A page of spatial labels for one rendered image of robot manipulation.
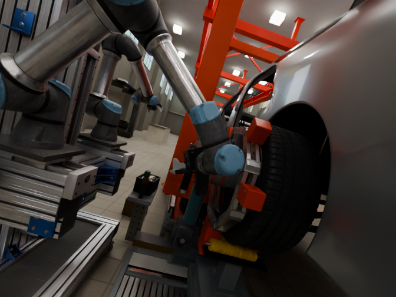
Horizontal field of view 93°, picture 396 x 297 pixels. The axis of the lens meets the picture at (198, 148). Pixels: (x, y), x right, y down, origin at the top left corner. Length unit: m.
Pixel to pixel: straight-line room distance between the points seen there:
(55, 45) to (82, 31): 0.07
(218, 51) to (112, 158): 1.01
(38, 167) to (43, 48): 0.37
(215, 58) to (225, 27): 0.22
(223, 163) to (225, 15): 1.31
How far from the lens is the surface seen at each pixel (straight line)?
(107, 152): 1.22
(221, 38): 1.54
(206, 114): 0.46
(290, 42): 4.76
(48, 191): 0.80
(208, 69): 1.45
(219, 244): 1.04
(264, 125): 0.85
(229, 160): 0.44
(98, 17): 0.61
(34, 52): 0.66
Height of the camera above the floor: 1.02
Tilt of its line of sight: 5 degrees down
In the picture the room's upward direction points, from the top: 17 degrees clockwise
